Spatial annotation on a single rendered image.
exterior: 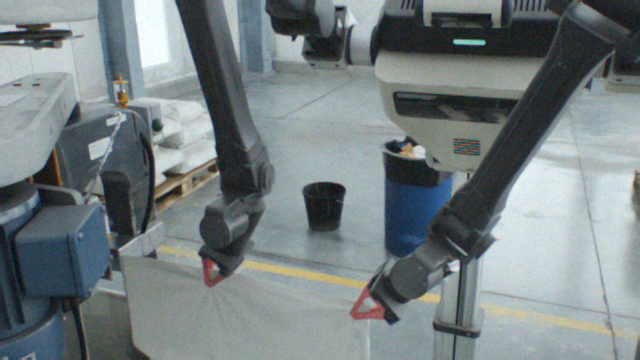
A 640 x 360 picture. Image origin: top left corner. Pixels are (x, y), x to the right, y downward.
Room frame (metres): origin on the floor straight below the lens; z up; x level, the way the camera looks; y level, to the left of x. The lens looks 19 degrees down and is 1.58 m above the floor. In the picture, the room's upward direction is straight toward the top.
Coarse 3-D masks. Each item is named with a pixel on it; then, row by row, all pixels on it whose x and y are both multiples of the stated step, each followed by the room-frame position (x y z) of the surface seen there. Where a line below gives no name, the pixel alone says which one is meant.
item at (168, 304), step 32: (128, 256) 0.93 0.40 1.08; (128, 288) 0.93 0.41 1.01; (160, 288) 0.92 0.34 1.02; (192, 288) 0.89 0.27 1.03; (224, 288) 0.88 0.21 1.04; (256, 288) 0.85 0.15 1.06; (288, 288) 0.83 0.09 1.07; (160, 320) 0.92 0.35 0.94; (192, 320) 0.90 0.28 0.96; (224, 320) 0.88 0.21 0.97; (256, 320) 0.85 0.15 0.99; (288, 320) 0.82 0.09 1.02; (320, 320) 0.80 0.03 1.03; (352, 320) 0.78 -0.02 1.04; (160, 352) 0.92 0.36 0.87; (192, 352) 0.90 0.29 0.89; (224, 352) 0.88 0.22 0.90; (256, 352) 0.85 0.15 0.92; (288, 352) 0.82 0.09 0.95; (320, 352) 0.80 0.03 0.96; (352, 352) 0.78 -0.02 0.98
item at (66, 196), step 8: (40, 184) 0.70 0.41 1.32; (40, 192) 0.69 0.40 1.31; (48, 192) 0.69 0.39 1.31; (56, 192) 0.68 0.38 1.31; (64, 192) 0.68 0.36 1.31; (72, 192) 0.68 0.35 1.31; (40, 200) 0.69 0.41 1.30; (48, 200) 0.69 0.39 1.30; (56, 200) 0.68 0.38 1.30; (64, 200) 0.68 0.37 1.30; (72, 200) 0.67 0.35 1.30; (80, 200) 0.68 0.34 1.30; (96, 288) 0.68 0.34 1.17
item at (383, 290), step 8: (392, 264) 0.80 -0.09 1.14; (384, 272) 0.76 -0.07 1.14; (376, 280) 0.74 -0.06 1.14; (384, 280) 0.74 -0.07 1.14; (376, 288) 0.72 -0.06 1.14; (384, 288) 0.73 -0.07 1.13; (392, 288) 0.73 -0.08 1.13; (376, 296) 0.71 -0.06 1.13; (384, 296) 0.72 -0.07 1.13; (392, 296) 0.73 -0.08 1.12; (400, 296) 0.72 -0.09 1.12; (384, 304) 0.71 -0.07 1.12; (392, 304) 0.71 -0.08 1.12; (400, 304) 0.73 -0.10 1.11; (408, 304) 0.74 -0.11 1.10; (392, 312) 0.70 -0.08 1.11; (400, 312) 0.71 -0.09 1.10; (392, 320) 0.70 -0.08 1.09
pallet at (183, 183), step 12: (204, 168) 4.17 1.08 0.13; (216, 168) 4.37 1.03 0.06; (168, 180) 3.86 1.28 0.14; (180, 180) 3.86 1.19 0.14; (204, 180) 4.19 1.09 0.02; (84, 192) 3.63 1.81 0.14; (156, 192) 3.62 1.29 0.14; (180, 192) 3.87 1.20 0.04; (156, 204) 3.69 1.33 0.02; (168, 204) 3.70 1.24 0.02
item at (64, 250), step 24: (48, 216) 0.62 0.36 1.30; (72, 216) 0.62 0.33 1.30; (96, 216) 0.64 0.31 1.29; (24, 240) 0.57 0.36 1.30; (48, 240) 0.57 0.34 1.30; (72, 240) 0.57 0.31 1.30; (96, 240) 0.63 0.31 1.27; (24, 264) 0.57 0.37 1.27; (48, 264) 0.57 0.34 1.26; (72, 264) 0.57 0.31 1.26; (96, 264) 0.62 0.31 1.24; (24, 288) 0.57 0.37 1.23; (48, 288) 0.57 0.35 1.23; (72, 288) 0.57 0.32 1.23
